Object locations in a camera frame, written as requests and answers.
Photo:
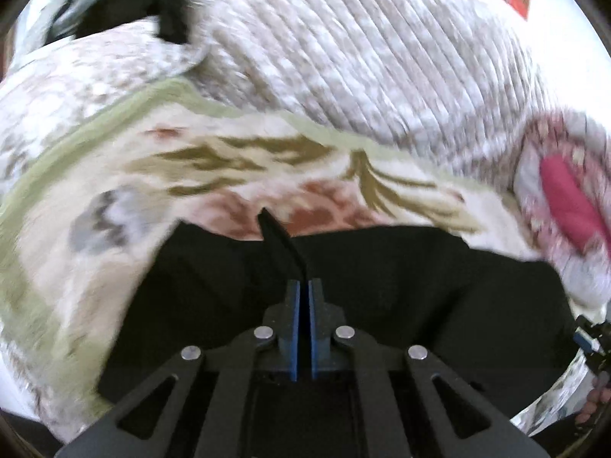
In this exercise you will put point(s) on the pile of dark clothes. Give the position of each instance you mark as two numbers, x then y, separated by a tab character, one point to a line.
119	9

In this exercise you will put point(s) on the pink floral quilt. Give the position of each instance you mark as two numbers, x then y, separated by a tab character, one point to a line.
568	200

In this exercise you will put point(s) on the black pants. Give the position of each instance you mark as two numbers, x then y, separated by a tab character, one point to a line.
405	286

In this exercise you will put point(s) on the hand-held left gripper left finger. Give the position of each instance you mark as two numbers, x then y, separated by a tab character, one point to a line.
293	329

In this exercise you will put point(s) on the floral fleece blanket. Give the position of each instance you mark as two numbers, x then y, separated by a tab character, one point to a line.
143	176

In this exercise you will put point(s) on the person's right hand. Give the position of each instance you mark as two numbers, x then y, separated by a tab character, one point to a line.
589	403

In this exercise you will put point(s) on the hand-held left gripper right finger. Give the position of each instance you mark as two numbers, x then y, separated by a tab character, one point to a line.
314	329

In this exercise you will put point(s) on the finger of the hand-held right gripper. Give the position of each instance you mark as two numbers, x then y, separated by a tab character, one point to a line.
583	341

